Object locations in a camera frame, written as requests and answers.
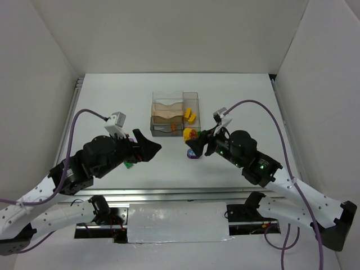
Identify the yellow flower lego piece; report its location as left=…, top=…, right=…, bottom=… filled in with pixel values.
left=183, top=128, right=199, bottom=141

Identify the yellow lego brick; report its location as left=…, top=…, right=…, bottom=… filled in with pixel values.
left=184, top=107, right=192, bottom=121
left=187, top=112, right=196, bottom=125

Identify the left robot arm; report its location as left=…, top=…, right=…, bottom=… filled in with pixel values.
left=1, top=129, right=161, bottom=256

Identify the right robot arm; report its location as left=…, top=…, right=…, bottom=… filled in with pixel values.
left=185, top=128, right=357, bottom=251

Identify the purple lotus lego piece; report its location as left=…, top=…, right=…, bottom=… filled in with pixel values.
left=187, top=149, right=200, bottom=159

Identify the green square lego brick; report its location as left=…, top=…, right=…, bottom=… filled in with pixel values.
left=124, top=161, right=134, bottom=169

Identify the grey tinted plastic bin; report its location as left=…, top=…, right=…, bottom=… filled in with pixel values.
left=150, top=118, right=185, bottom=137

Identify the orange lego in bin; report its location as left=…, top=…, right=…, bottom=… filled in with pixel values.
left=170, top=124, right=177, bottom=131

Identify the tall clear drawer bin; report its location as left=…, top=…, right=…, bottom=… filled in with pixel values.
left=183, top=92, right=201, bottom=131

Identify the clear plastic bin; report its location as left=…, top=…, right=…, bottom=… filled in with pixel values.
left=152, top=91, right=184, bottom=106

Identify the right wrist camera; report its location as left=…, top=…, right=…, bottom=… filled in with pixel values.
left=213, top=107, right=232, bottom=135

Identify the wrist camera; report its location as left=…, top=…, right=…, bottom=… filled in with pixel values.
left=213, top=107, right=232, bottom=135
left=104, top=112, right=126, bottom=139

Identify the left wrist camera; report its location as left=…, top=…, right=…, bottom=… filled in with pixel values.
left=104, top=112, right=126, bottom=139

